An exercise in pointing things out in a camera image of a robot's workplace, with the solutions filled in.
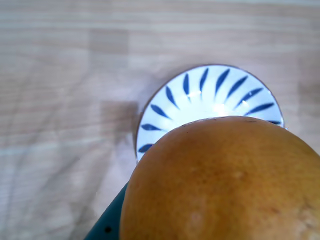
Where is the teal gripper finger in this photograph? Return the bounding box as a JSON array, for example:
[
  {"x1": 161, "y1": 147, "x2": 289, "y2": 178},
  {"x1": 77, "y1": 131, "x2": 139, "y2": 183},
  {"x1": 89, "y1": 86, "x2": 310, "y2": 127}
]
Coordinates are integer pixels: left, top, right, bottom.
[{"x1": 84, "y1": 186, "x2": 130, "y2": 240}]

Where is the pale yellowish orange fruit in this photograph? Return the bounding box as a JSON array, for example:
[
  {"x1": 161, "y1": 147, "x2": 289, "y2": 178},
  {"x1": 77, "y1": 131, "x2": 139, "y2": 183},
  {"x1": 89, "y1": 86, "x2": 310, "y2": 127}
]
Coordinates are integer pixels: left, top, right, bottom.
[{"x1": 119, "y1": 116, "x2": 320, "y2": 240}]

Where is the white plate with blue petals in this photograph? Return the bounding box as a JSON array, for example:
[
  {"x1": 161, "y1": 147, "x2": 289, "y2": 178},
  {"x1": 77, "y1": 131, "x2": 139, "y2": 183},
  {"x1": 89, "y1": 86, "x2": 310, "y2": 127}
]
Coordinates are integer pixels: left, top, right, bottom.
[{"x1": 136, "y1": 64, "x2": 288, "y2": 163}]

